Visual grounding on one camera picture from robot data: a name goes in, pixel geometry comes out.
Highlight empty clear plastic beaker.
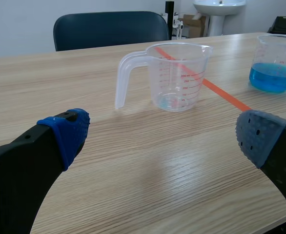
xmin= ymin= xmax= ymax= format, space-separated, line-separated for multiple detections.
xmin=114 ymin=42 xmax=214 ymax=113

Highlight black case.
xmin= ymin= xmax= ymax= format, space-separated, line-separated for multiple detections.
xmin=267 ymin=16 xmax=286 ymax=37

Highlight clear beaker with blue liquid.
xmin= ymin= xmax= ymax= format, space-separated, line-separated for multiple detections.
xmin=248 ymin=34 xmax=286 ymax=93

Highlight brown cardboard box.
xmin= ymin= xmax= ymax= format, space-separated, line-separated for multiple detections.
xmin=178 ymin=14 xmax=210 ymax=39

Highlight white wash basin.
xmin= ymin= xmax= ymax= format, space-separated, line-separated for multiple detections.
xmin=193 ymin=0 xmax=246 ymax=37

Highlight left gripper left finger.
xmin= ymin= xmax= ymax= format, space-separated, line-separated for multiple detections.
xmin=0 ymin=108 xmax=92 ymax=234

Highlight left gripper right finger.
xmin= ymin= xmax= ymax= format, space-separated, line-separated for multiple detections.
xmin=235 ymin=109 xmax=286 ymax=224

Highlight dark blue chair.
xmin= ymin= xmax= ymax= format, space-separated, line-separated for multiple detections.
xmin=53 ymin=10 xmax=170 ymax=52

